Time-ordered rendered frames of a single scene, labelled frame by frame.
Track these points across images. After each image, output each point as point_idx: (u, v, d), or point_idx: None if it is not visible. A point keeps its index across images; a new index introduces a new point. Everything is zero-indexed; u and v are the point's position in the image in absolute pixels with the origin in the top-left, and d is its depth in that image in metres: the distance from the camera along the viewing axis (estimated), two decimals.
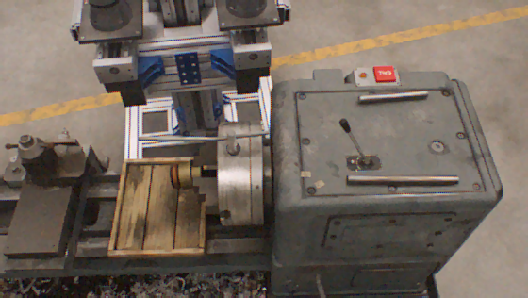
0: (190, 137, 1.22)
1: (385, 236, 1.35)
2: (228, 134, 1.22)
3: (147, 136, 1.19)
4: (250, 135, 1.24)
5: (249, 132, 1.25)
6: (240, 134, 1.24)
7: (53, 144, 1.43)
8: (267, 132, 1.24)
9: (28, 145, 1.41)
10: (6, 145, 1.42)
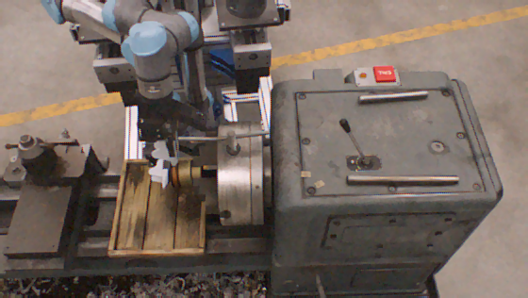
0: (190, 137, 1.22)
1: (385, 236, 1.35)
2: (228, 134, 1.22)
3: None
4: (250, 135, 1.24)
5: (249, 132, 1.25)
6: (240, 134, 1.24)
7: (53, 144, 1.43)
8: (267, 132, 1.24)
9: (28, 145, 1.41)
10: (6, 145, 1.42)
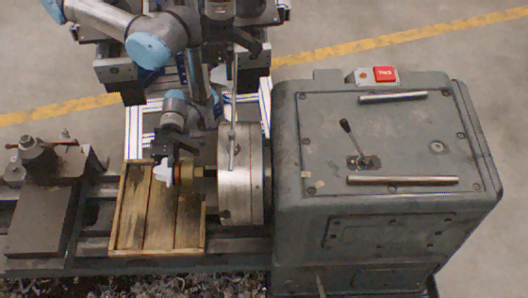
0: (235, 99, 1.28)
1: (385, 236, 1.35)
2: (230, 130, 1.23)
3: (236, 61, 1.30)
4: (229, 152, 1.22)
5: (232, 151, 1.22)
6: (232, 143, 1.23)
7: (53, 144, 1.43)
8: (229, 168, 1.19)
9: (28, 145, 1.41)
10: (6, 145, 1.42)
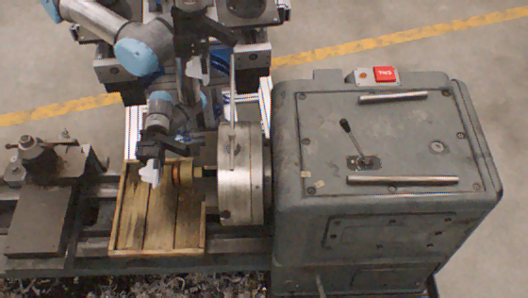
0: (233, 99, 1.28)
1: (385, 236, 1.35)
2: (230, 130, 1.23)
3: (233, 61, 1.30)
4: (230, 152, 1.22)
5: (233, 151, 1.22)
6: (232, 143, 1.23)
7: (53, 144, 1.43)
8: (230, 168, 1.19)
9: (28, 145, 1.41)
10: (6, 145, 1.42)
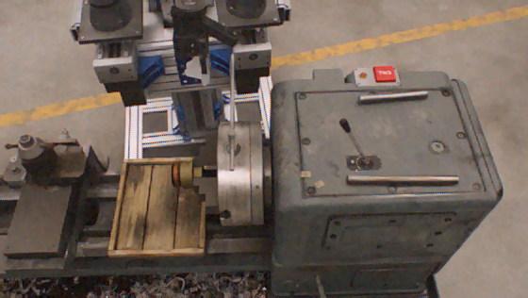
0: (233, 99, 1.28)
1: (385, 236, 1.35)
2: (230, 130, 1.23)
3: (233, 61, 1.30)
4: (230, 152, 1.22)
5: (233, 151, 1.22)
6: (232, 143, 1.23)
7: (53, 144, 1.43)
8: (230, 168, 1.19)
9: (28, 145, 1.41)
10: (6, 145, 1.42)
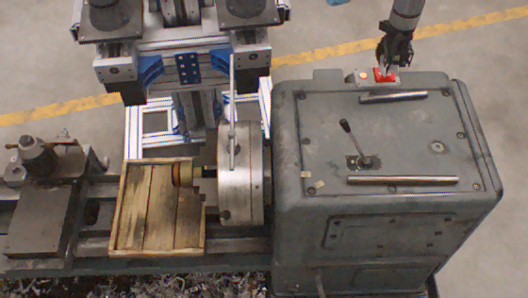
0: (233, 99, 1.28)
1: (385, 236, 1.35)
2: (230, 130, 1.23)
3: (233, 61, 1.30)
4: (230, 152, 1.22)
5: (233, 151, 1.22)
6: (232, 143, 1.23)
7: (53, 144, 1.43)
8: (230, 168, 1.19)
9: (28, 145, 1.41)
10: (6, 145, 1.42)
